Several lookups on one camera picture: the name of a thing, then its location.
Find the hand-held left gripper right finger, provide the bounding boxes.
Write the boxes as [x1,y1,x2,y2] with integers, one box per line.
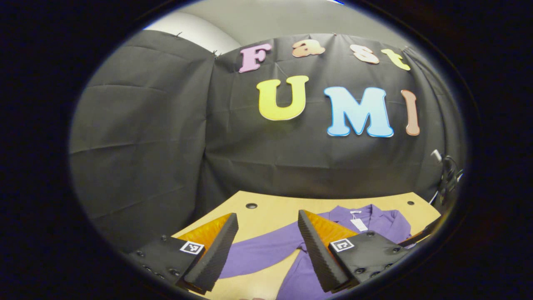
[297,209,412,293]

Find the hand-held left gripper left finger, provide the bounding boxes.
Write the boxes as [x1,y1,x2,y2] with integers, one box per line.
[125,212,239,295]

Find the purple shirt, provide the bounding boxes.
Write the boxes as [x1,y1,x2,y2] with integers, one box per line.
[219,203,417,300]

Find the white paper hang tag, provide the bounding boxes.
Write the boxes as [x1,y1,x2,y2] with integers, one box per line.
[349,210,369,233]

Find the black backdrop cloth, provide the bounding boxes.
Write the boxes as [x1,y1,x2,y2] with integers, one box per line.
[69,29,466,253]

